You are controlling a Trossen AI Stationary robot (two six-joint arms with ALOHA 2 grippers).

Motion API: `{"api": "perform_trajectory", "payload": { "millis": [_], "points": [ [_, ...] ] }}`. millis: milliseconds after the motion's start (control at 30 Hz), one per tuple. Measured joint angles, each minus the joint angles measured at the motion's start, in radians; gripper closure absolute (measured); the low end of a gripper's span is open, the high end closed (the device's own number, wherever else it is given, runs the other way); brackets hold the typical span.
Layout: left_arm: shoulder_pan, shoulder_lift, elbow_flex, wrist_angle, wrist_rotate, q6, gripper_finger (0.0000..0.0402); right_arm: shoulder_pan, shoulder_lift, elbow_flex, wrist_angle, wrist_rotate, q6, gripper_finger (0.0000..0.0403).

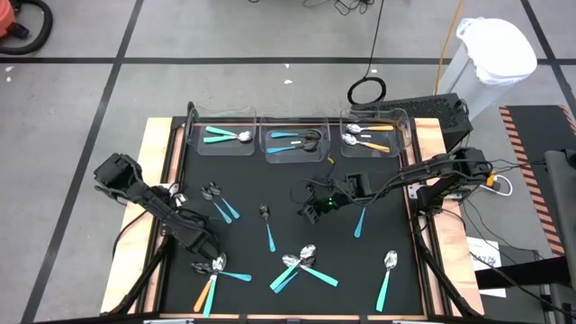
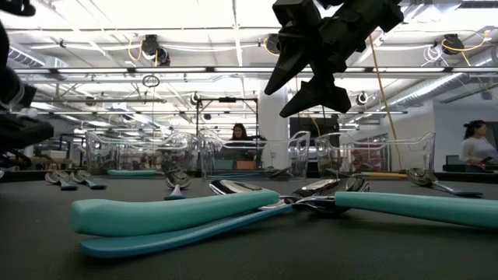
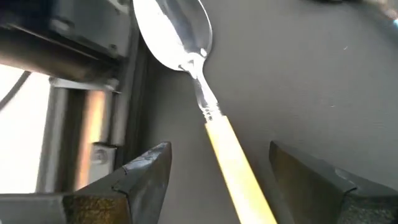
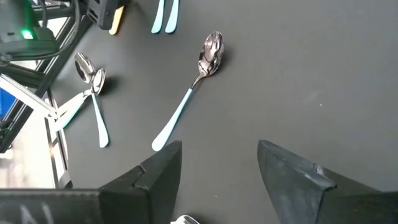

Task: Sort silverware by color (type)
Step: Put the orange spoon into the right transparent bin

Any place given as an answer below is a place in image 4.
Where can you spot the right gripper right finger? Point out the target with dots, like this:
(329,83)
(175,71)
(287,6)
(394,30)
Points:
(298,193)

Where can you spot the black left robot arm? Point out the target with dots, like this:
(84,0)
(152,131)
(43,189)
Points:
(31,46)

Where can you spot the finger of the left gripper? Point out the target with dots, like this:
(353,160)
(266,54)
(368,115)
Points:
(101,15)

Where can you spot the black table frame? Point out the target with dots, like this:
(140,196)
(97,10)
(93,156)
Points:
(49,81)

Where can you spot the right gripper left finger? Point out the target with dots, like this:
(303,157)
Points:
(149,193)

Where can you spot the black table mat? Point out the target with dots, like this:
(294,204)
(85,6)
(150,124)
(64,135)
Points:
(295,77)

